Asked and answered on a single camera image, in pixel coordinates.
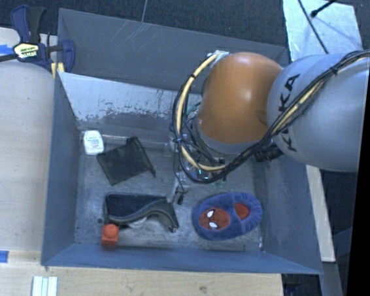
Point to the black mesh pouch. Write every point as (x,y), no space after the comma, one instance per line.
(125,160)

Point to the dark blue and black shoe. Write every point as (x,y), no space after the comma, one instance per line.
(133,206)

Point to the blue slipper with red face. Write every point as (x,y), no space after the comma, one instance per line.
(246,221)

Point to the small white packet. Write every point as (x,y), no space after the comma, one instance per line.
(93,142)

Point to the red toy brick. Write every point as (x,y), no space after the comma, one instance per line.
(110,234)

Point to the grey metal bin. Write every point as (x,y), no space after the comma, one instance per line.
(122,52)

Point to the black cylinder on white bracket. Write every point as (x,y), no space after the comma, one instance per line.
(180,198)

